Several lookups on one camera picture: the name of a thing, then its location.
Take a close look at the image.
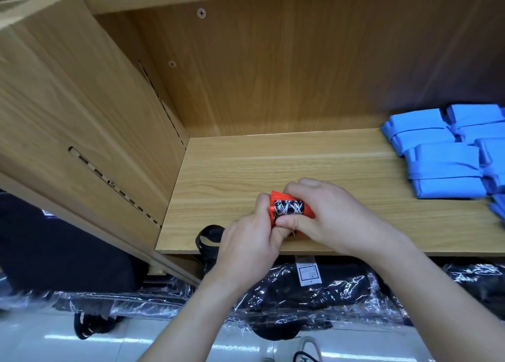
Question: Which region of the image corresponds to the person's right hand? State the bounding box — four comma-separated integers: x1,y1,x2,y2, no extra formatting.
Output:
275,178,412,258

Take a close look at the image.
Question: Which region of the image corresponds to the person's left hand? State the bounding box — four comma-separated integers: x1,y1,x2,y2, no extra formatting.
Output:
210,194,294,293

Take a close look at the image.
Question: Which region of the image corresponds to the orange black patterned packet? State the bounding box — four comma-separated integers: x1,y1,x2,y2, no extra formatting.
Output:
268,190,317,240

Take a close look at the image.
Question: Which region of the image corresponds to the person's left forearm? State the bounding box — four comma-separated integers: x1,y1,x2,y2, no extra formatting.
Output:
135,273,253,362

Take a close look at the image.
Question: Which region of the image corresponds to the person's right forearm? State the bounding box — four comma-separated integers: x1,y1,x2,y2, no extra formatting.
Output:
371,233,505,362

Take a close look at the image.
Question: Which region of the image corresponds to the white paper label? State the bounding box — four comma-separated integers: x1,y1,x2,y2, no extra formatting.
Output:
296,262,319,288

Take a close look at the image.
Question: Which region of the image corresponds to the black bag in clear plastic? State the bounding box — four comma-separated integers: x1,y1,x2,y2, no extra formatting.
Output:
227,255,415,339
441,260,505,319
49,277,198,321

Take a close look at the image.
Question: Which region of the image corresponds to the wooden shelving unit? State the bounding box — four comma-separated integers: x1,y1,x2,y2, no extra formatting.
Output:
0,0,505,286

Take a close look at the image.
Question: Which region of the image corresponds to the pile of blue folded packets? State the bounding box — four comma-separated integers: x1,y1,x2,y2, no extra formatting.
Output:
381,104,505,229

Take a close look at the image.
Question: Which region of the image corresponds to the black strap loop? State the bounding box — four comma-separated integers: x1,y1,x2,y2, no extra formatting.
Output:
195,224,226,264

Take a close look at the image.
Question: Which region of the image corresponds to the slotted metal shelf rail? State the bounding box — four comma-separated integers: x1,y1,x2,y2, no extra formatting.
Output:
137,60,187,150
68,146,163,229

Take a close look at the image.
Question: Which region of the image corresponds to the black white strap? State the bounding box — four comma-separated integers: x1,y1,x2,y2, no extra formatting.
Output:
74,311,124,341

